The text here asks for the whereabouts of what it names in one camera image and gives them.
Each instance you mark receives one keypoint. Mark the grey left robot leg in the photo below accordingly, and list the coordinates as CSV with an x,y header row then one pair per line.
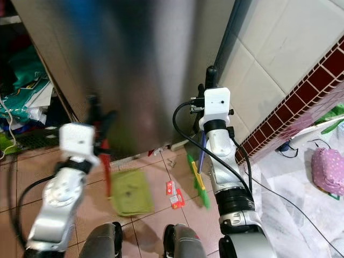
x,y
102,242

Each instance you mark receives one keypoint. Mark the green plastic wrapper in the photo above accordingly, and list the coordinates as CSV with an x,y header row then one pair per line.
x,y
333,115

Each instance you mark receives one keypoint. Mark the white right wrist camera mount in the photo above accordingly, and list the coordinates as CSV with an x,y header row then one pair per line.
x,y
217,102

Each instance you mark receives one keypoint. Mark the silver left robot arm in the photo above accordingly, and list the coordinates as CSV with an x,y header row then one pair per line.
x,y
62,199

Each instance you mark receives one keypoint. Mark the red snack packet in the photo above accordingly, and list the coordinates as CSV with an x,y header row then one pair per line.
x,y
175,194

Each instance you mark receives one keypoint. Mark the black plastic basket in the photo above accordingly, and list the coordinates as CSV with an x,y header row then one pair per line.
x,y
40,140

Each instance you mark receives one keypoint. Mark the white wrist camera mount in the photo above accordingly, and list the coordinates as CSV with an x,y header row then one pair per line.
x,y
217,102
79,142

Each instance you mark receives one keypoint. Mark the pink dotted bag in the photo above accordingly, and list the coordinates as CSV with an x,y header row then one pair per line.
x,y
328,169

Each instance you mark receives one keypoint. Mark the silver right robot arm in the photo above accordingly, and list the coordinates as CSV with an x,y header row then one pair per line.
x,y
226,172

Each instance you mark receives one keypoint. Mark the bright green plastic bag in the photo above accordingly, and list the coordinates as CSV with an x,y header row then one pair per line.
x,y
6,142

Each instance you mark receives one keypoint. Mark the teal green printed bag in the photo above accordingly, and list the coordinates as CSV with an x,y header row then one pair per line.
x,y
32,75

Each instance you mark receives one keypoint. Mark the grey robot leg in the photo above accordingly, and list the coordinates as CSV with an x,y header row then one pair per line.
x,y
191,244
102,242

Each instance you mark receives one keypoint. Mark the grey right robot leg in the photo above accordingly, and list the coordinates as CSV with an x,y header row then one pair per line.
x,y
191,244

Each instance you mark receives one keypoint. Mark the stainless steel fridge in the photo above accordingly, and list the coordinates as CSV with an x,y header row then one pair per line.
x,y
140,54

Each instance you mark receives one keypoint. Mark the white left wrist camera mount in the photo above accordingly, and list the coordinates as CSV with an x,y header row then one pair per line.
x,y
79,142

